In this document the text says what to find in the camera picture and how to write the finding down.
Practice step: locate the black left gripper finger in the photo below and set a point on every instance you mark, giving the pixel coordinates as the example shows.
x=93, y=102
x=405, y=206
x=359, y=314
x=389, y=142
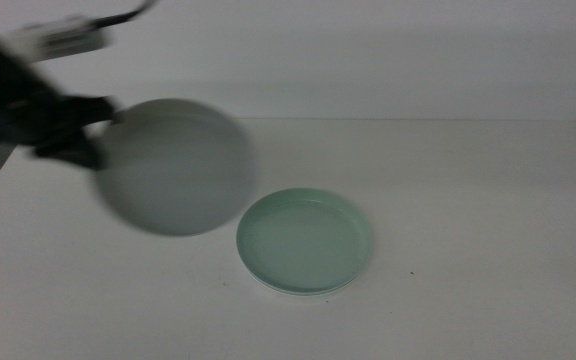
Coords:
x=93, y=110
x=75, y=152

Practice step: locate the grey shallow bowl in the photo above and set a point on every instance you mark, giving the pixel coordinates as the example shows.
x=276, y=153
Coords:
x=178, y=170

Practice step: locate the pale green shallow bowl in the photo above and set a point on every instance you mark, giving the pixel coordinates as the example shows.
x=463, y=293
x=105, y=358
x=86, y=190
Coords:
x=303, y=240

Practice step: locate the white shallow bowl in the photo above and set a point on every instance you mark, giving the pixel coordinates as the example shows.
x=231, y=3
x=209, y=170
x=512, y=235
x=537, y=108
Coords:
x=303, y=294

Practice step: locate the light grey left wrist camera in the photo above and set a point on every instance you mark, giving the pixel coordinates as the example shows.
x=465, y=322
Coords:
x=58, y=39

